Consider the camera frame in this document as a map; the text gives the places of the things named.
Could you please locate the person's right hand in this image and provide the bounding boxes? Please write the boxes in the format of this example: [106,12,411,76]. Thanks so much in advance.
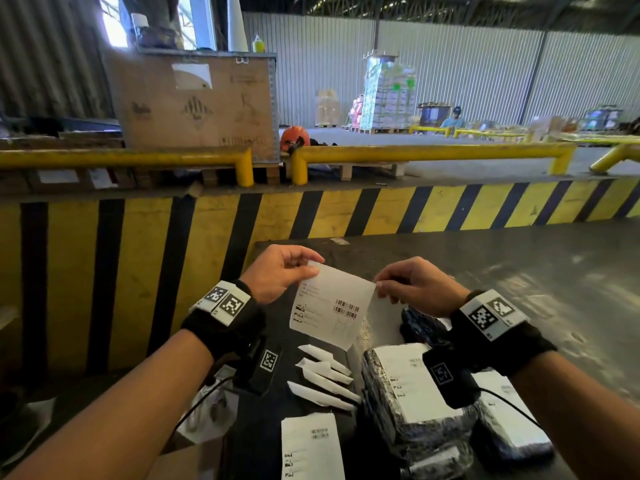
[373,256,472,319]

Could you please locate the person's left hand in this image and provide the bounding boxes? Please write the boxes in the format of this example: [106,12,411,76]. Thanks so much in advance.
[239,244,326,305]

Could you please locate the pile of white labels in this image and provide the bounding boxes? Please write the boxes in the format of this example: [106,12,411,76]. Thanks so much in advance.
[281,413,347,480]

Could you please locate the person's right forearm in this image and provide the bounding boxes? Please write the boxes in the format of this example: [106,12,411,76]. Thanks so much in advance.
[509,350,640,480]

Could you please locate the person's left forearm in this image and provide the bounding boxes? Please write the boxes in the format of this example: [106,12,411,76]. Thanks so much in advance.
[5,328,216,480]

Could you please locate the black marker wristband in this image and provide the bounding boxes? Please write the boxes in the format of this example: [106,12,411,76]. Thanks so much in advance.
[449,288,559,378]
[181,279,267,361]

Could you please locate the wooden pallet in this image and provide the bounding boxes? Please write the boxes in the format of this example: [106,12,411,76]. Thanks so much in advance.
[339,162,409,181]
[199,163,282,188]

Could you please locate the yellow black striped barrier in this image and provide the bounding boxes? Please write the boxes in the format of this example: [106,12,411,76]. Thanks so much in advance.
[0,177,640,375]

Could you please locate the orange hard hat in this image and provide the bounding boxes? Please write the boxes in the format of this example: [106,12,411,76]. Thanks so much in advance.
[279,125,312,155]

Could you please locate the white handheld scanner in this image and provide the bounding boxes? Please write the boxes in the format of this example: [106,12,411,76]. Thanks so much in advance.
[187,389,221,431]

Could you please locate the large brown plywood crate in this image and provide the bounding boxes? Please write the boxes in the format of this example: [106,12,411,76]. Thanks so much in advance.
[102,48,281,165]

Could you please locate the dark framed pallet box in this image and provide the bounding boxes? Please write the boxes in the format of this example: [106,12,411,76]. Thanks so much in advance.
[417,102,453,128]

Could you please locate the stacked cardboard boxes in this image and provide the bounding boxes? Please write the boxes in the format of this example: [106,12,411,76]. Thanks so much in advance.
[315,89,341,128]

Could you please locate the wrapped pallet load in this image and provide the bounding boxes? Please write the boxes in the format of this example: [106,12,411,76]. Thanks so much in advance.
[359,52,417,133]

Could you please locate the white paper tag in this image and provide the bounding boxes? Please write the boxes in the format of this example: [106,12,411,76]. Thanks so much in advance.
[89,168,119,189]
[37,169,80,185]

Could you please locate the flat brown cardboard box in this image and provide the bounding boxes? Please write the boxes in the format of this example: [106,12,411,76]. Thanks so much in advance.
[145,437,223,480]

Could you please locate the white cone roll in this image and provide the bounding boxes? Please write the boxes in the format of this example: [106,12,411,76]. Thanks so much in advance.
[227,0,249,53]

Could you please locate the dark cloth bundle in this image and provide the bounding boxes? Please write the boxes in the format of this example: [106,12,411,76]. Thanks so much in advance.
[135,25,183,51]

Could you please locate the white paper sheet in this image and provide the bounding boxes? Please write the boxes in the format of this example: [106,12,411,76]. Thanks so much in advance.
[0,397,56,465]

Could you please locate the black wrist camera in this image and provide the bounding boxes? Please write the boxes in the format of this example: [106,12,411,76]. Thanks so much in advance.
[235,337,283,395]
[422,344,481,411]

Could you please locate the black camera cable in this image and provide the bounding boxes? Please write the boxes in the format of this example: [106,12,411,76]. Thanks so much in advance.
[175,377,236,431]
[477,387,543,431]

